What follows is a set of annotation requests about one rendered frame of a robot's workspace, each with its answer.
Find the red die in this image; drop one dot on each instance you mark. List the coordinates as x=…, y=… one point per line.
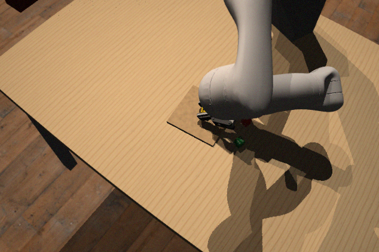
x=246, y=122

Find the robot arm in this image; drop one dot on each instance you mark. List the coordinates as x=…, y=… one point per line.
x=248, y=89

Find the tan square mat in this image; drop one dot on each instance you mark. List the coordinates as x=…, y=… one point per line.
x=185, y=118

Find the green die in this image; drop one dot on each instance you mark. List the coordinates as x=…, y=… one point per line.
x=239, y=142

